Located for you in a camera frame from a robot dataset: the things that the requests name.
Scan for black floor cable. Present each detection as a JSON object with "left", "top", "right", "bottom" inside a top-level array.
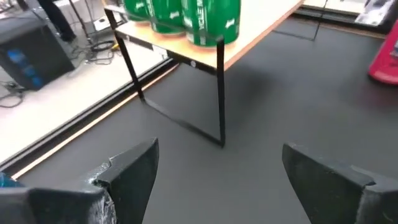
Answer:
[
  {"left": 0, "top": 80, "right": 26, "bottom": 109},
  {"left": 70, "top": 39, "right": 121, "bottom": 66}
]

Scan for green cans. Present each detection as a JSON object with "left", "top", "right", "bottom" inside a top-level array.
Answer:
[{"left": 181, "top": 0, "right": 242, "bottom": 48}]

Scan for black computer tower lit fans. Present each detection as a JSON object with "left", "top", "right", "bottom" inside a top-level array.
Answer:
[{"left": 0, "top": 17, "right": 76, "bottom": 91}]

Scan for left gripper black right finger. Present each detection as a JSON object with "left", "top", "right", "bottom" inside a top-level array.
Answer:
[{"left": 282, "top": 142, "right": 398, "bottom": 224}]

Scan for red Fanta can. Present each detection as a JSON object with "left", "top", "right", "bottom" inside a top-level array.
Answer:
[{"left": 368, "top": 27, "right": 398, "bottom": 86}]

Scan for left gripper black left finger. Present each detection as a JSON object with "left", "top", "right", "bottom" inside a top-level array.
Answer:
[{"left": 0, "top": 137, "right": 160, "bottom": 224}]

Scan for green Sprite can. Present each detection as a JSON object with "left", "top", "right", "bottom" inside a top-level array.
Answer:
[
  {"left": 148, "top": 0, "right": 187, "bottom": 34},
  {"left": 123, "top": 0, "right": 151, "bottom": 22}
]

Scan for grey stand base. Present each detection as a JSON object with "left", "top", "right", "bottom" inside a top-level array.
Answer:
[{"left": 83, "top": 11, "right": 128, "bottom": 35}]

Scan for person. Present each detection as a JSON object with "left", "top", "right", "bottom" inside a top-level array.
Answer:
[{"left": 36, "top": 0, "right": 78, "bottom": 44}]

